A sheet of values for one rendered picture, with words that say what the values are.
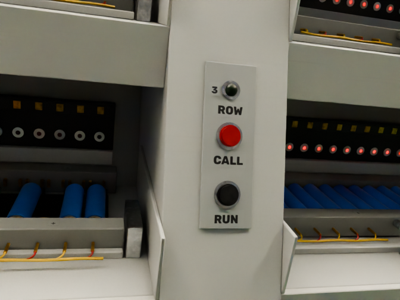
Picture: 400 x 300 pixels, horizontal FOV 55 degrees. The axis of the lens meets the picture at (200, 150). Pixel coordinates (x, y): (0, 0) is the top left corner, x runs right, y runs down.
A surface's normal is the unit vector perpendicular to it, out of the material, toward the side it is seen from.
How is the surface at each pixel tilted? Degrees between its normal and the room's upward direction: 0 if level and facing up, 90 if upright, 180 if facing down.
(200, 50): 90
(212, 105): 90
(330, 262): 21
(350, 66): 111
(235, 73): 90
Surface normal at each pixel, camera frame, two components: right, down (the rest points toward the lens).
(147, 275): 0.13, -0.94
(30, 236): 0.22, 0.33
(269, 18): 0.25, -0.03
